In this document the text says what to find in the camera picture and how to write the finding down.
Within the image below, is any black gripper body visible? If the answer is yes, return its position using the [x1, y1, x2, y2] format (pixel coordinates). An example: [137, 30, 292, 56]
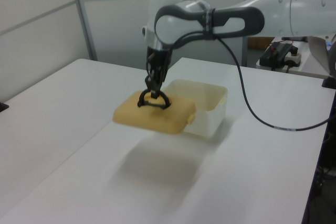
[145, 47, 173, 78]

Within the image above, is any white side desk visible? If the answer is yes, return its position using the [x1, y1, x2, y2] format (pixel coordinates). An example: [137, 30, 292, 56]
[256, 36, 336, 79]

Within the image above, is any white plastic tool case box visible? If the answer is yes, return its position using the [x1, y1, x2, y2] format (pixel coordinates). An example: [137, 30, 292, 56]
[162, 79, 229, 139]

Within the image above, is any grey partition post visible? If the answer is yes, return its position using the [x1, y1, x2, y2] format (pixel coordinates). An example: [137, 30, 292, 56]
[69, 0, 99, 61]

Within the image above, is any black cable strap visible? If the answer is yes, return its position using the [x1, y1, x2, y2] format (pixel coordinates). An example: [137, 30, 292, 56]
[202, 7, 217, 40]

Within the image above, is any brown cardboard box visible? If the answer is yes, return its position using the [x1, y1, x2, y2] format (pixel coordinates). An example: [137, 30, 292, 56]
[248, 0, 277, 50]

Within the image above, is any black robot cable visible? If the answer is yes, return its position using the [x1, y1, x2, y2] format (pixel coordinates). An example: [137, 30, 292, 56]
[145, 31, 330, 132]

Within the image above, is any white round plug adapter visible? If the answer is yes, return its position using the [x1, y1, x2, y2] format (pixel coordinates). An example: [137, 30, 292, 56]
[285, 50, 303, 68]

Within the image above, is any black power supply unit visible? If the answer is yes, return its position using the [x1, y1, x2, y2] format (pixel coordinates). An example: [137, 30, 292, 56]
[259, 41, 299, 69]

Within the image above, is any silver laptop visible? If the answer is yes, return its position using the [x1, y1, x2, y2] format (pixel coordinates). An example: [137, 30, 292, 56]
[306, 35, 336, 77]

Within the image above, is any tan tool case lid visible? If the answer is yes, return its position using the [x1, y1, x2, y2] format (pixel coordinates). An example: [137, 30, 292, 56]
[112, 90, 197, 136]

